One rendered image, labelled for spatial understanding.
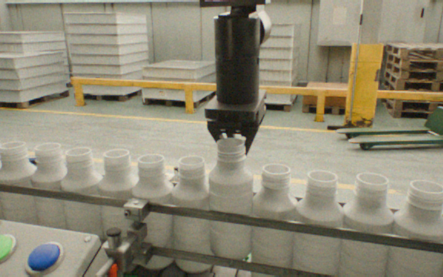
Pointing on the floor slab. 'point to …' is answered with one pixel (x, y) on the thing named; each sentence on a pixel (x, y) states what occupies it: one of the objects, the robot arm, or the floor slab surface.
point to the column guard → (364, 85)
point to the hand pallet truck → (435, 125)
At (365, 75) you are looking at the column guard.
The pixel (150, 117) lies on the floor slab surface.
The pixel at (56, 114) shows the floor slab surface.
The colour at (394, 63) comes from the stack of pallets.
